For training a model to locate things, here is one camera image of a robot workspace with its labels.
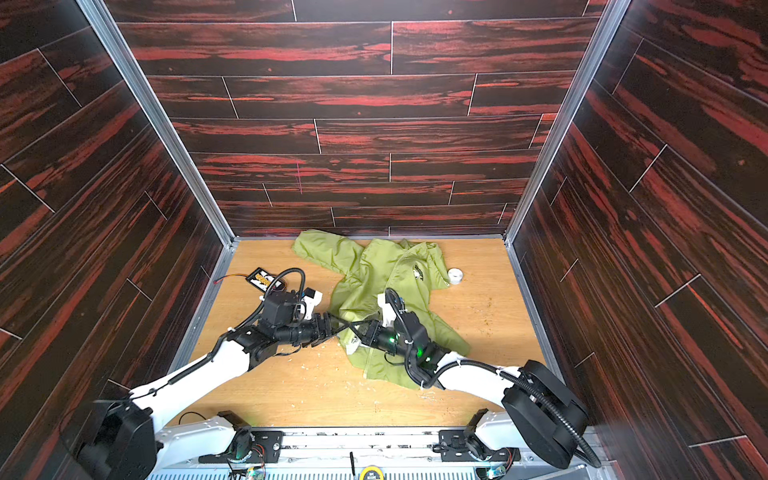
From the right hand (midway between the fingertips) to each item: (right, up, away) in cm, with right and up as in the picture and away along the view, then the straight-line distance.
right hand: (353, 322), depth 77 cm
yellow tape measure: (+5, -34, -8) cm, 35 cm away
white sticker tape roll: (+34, +11, +28) cm, 45 cm away
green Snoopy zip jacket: (+18, +13, +23) cm, 33 cm away
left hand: (-2, -2, +1) cm, 3 cm away
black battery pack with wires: (-37, +10, +30) cm, 48 cm away
